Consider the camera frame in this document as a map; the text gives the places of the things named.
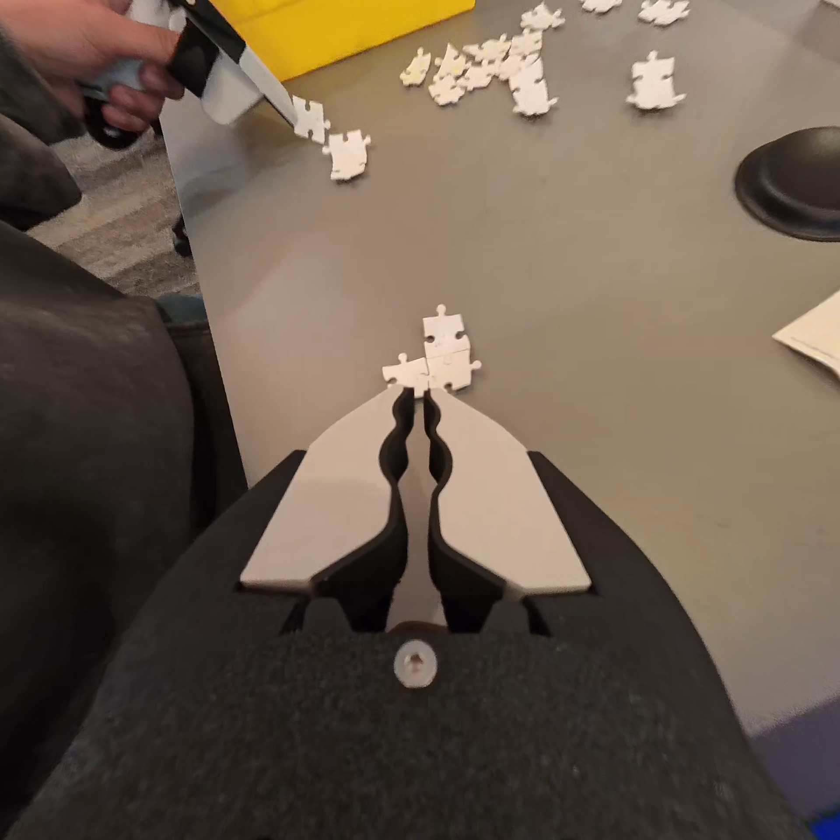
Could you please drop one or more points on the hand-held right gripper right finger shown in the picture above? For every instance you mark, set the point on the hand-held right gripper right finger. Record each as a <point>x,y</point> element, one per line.
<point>512,518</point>

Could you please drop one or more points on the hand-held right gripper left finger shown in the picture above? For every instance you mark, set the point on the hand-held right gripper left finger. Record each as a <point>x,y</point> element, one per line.
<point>321,518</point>

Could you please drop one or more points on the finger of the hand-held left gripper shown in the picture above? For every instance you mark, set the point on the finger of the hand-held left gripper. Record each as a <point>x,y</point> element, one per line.
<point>266,85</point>

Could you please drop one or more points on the yellow plastic bins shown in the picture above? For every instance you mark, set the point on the yellow plastic bins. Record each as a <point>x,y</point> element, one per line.
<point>328,33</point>

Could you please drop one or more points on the joined white puzzle pieces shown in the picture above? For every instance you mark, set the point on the joined white puzzle pieces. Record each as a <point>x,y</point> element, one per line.
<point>446,341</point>
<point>348,154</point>

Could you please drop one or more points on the person's left forearm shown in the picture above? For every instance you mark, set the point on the person's left forearm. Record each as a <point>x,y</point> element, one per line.
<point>33,170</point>

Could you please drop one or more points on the pile of white puzzle pieces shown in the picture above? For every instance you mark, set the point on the pile of white puzzle pieces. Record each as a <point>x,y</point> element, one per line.
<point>449,69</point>

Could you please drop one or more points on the loose white puzzle pieces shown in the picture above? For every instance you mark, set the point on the loose white puzzle pieces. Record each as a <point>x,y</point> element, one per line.
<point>531,92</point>

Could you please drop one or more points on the single white puzzle piece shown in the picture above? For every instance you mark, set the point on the single white puzzle piece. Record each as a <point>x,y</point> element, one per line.
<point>600,5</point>
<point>541,16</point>
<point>663,12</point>

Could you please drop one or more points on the scattered white puzzle pieces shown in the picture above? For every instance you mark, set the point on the scattered white puzzle pieces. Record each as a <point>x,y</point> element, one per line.
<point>656,82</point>

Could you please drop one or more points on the person's left hand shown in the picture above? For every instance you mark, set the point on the person's left hand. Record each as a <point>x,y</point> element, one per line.
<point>65,39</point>

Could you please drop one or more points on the person's dark clothing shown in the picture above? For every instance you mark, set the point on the person's dark clothing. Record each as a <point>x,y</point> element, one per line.
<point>79,426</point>

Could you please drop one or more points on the white paper sheet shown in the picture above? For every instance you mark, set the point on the white paper sheet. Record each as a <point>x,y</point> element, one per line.
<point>817,334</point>

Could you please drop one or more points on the black round table grommet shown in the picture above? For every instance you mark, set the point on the black round table grommet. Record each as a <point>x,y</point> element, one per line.
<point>794,177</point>

